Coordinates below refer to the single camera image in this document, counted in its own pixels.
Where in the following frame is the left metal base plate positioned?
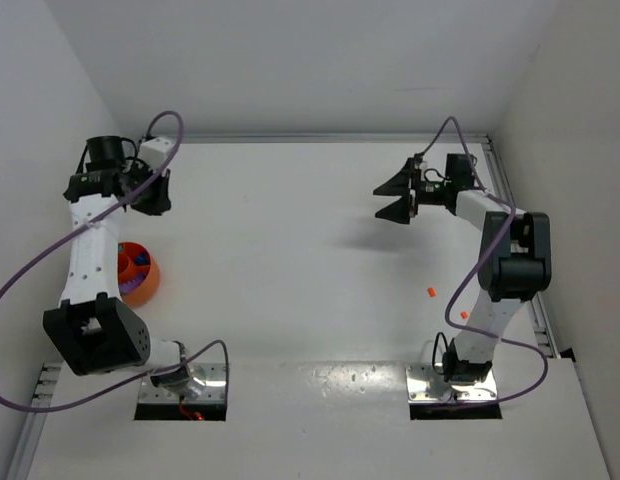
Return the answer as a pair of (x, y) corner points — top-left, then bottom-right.
(137, 363), (226, 406)

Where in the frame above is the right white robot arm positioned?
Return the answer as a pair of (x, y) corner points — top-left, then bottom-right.
(373, 154), (552, 384)

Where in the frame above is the blue round lego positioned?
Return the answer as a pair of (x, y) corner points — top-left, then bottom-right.
(134, 252), (150, 266)

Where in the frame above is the black base cable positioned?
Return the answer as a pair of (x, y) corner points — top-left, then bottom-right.
(432, 332), (450, 381)

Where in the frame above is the orange divided container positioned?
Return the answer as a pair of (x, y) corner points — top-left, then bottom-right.
(117, 242), (161, 308)

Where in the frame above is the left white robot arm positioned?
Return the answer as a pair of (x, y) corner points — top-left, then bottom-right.
(43, 136), (191, 388)

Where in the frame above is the metal base plate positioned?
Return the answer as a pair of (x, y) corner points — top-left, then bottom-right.
(137, 363), (226, 406)
(405, 363), (498, 405)

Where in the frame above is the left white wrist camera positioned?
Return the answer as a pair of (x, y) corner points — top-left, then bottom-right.
(138, 137), (175, 170)

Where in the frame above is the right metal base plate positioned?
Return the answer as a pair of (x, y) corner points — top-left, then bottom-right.
(405, 363), (498, 405)

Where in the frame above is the purple lego brick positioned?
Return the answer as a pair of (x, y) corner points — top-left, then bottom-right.
(119, 273), (146, 295)

